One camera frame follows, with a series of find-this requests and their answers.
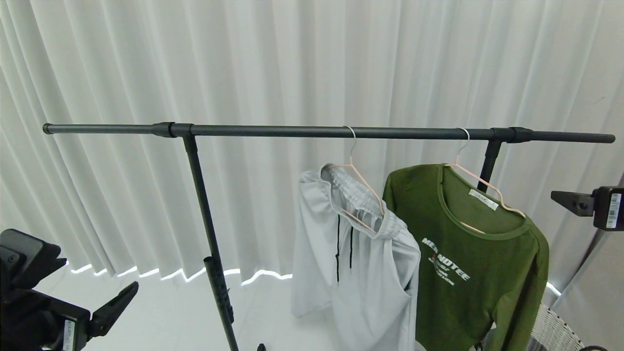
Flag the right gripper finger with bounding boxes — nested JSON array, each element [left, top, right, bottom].
[[550, 190, 596, 218]]

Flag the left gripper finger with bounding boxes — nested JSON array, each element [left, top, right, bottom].
[[89, 281, 140, 338], [26, 259, 68, 291]]

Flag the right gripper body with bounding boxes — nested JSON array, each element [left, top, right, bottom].
[[592, 186, 624, 232]]

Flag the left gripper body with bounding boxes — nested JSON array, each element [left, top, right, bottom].
[[0, 288, 92, 351]]

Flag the pink clothes hanger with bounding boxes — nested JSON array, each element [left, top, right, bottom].
[[444, 128, 527, 234], [326, 127, 386, 233]]

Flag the green garment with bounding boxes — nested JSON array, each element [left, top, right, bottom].
[[383, 163, 550, 351]]

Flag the pale grey shorts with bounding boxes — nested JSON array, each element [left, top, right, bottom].
[[292, 163, 422, 351]]

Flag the white laundry basket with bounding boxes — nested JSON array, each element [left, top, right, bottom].
[[475, 303, 607, 351]]

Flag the black clothes rack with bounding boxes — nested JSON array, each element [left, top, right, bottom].
[[42, 122, 616, 351]]

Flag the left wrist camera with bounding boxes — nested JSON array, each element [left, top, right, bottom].
[[0, 228, 63, 293]]

